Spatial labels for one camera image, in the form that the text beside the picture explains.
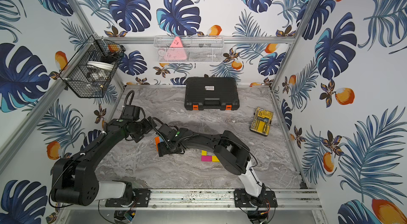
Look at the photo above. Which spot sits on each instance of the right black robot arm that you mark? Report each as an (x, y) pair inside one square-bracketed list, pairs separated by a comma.
[(231, 152)]

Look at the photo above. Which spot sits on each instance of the magenta block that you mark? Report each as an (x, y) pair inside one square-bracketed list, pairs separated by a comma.
[(207, 158)]

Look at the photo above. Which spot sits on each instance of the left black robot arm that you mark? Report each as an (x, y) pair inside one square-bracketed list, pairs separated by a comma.
[(74, 180)]

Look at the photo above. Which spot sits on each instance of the yellow screwdriver bit set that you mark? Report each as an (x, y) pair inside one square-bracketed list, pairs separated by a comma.
[(261, 122)]

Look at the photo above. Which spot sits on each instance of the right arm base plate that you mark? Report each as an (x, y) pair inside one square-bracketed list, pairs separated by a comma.
[(267, 198)]

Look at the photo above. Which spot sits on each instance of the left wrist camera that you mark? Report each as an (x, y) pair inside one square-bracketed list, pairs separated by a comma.
[(131, 112)]

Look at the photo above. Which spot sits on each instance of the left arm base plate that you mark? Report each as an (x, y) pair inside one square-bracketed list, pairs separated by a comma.
[(139, 198)]

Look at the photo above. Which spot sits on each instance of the clear mesh wall shelf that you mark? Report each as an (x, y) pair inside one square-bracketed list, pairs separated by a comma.
[(199, 49)]

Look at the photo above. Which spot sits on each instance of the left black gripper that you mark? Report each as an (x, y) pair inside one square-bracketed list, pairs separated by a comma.
[(138, 133)]

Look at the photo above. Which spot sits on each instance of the pink triangle object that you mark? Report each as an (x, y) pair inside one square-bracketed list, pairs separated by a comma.
[(176, 51)]

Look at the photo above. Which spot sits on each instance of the black plastic tool case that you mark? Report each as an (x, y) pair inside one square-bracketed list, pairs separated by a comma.
[(219, 93)]

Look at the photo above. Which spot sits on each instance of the white coil in basket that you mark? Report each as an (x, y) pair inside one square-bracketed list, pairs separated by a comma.
[(100, 65)]

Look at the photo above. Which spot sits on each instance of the orange block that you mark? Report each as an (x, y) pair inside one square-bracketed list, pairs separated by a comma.
[(157, 141)]

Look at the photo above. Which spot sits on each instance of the aluminium front rail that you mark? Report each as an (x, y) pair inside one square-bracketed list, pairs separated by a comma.
[(213, 199)]

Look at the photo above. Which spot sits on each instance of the black wire basket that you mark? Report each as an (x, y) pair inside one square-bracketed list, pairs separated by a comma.
[(88, 82)]

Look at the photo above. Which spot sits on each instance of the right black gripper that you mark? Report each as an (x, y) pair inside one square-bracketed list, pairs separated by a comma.
[(161, 150)]

